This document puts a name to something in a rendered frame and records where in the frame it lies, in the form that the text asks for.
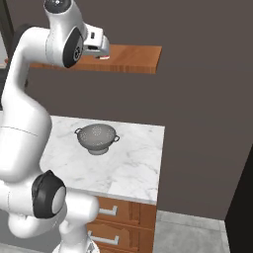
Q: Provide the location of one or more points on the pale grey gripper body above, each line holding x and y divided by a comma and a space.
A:
104, 49

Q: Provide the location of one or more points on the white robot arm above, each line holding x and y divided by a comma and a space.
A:
23, 125

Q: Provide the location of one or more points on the wooden counter cabinet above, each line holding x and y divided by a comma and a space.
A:
147, 227

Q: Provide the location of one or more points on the red white can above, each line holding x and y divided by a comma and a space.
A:
104, 58

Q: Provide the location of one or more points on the grey metal colander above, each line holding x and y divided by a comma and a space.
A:
97, 137

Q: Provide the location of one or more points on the wooden drawer front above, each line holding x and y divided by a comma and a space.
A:
126, 210
126, 237

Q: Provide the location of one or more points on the wooden wall shelf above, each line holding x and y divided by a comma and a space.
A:
135, 59

